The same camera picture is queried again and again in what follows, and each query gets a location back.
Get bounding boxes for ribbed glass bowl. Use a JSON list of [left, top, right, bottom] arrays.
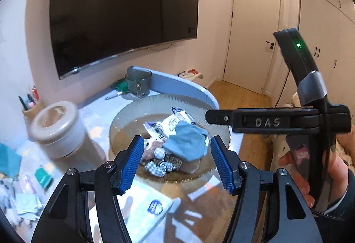
[[109, 94, 232, 183]]

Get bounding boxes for blue cloth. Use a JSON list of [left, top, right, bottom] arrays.
[[162, 121, 209, 162]]

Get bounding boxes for white door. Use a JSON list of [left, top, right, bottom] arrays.
[[223, 0, 282, 95]]

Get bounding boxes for small white shelf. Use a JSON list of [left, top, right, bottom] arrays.
[[177, 68, 203, 79]]

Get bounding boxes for white packet with blue logo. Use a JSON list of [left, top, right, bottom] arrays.
[[116, 182, 181, 243]]

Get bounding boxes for white and blue tissue packet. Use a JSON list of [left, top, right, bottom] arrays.
[[143, 107, 196, 140]]

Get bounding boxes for light blue face mask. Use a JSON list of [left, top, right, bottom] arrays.
[[15, 193, 45, 216]]

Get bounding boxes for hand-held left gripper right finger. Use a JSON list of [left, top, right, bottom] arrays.
[[210, 135, 323, 243]]

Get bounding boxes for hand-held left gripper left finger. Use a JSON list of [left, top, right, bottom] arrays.
[[30, 135, 145, 243]]

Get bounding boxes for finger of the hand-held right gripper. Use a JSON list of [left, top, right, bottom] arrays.
[[206, 108, 319, 125]]

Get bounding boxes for small green box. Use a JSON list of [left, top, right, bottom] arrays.
[[34, 167, 54, 189]]

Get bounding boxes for beige thermos bottle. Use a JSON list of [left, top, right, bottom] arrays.
[[30, 101, 111, 168]]

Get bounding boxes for black wall television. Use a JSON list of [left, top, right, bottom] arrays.
[[49, 0, 199, 80]]

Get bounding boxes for white wardrobe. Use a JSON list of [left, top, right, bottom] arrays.
[[288, 0, 355, 110]]

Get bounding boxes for person's right forearm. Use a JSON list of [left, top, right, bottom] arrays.
[[313, 171, 355, 243]]

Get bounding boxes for checkered fabric toy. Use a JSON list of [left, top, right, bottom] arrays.
[[144, 156, 183, 177]]

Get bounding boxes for black cable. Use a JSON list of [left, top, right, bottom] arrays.
[[274, 71, 290, 107]]

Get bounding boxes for bunch of pens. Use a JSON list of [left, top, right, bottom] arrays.
[[18, 85, 41, 111]]

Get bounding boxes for green patterned item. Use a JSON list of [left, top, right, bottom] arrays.
[[109, 78, 131, 93]]

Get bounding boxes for brown plush toy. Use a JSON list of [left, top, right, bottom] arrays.
[[141, 139, 167, 164]]

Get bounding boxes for pale purple packet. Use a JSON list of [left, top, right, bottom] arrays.
[[19, 175, 36, 194]]

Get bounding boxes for grey glass mug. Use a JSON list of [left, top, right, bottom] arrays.
[[125, 69, 153, 99]]

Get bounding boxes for beige pen holder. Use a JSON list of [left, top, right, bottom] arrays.
[[22, 99, 46, 124]]

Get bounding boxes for scallop patterned table mat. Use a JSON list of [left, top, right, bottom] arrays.
[[0, 104, 178, 243]]

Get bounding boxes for person's right hand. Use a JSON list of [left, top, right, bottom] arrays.
[[279, 150, 349, 208]]

